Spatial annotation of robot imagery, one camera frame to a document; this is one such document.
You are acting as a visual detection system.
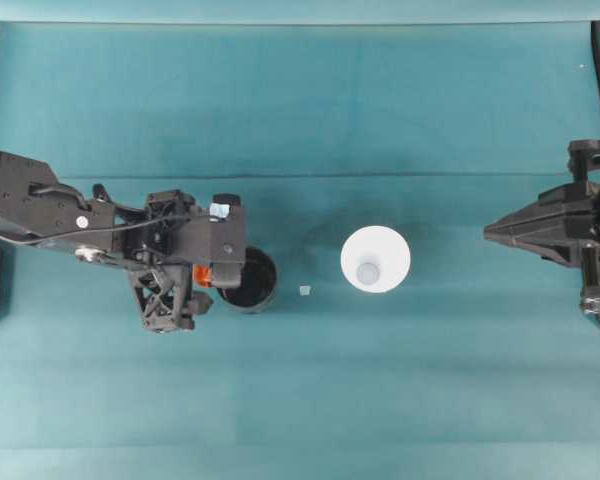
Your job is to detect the blue-green table cloth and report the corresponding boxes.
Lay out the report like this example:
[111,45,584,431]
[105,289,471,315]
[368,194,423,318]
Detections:
[0,4,600,480]

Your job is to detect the white paper cup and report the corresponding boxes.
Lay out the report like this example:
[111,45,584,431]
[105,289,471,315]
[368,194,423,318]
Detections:
[339,225,412,295]

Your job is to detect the black cup holder red handle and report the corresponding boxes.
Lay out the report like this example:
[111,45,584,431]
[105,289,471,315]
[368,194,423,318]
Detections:
[192,245,280,317]

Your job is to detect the thin black camera cable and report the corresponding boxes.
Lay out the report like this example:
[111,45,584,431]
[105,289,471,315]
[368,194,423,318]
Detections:
[0,184,216,247]

